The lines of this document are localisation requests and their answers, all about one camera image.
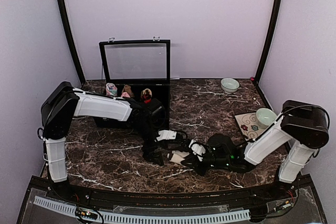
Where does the white brown striped sock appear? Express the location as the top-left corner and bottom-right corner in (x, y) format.
(167, 151), (189, 164)

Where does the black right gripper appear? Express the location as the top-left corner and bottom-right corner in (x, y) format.
(182, 151), (231, 177)

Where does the black left frame post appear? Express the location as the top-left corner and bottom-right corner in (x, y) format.
(57, 0), (86, 85)

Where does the black table edge rail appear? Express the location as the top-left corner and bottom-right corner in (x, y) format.
(23, 175), (318, 212)

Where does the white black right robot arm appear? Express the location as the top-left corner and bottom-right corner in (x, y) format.
(181, 100), (330, 200)

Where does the black glass-lid sock box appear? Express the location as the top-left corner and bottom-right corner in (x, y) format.
(99, 39), (171, 129)

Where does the pale green ceramic bowl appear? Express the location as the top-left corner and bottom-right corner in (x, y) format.
(221, 78), (240, 94)

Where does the black right frame post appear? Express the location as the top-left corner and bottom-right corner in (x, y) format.
(254, 0), (286, 84)

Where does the black frame post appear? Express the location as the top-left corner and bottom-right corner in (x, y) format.
(57, 0), (86, 85)
(254, 0), (286, 84)

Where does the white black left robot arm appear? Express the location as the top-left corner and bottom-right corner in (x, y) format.
(39, 81), (186, 201)

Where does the white cup on coaster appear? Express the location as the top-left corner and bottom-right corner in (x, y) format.
(256, 108), (277, 129)

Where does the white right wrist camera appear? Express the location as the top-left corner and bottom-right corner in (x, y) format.
(188, 140), (206, 162)

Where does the white slotted cable duct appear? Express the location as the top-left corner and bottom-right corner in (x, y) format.
(33, 196), (251, 223)

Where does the floral patterned coaster tile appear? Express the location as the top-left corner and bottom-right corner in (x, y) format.
(234, 112), (264, 140)

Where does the white pink rolled sock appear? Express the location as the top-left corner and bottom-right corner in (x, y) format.
(106, 83), (118, 97)

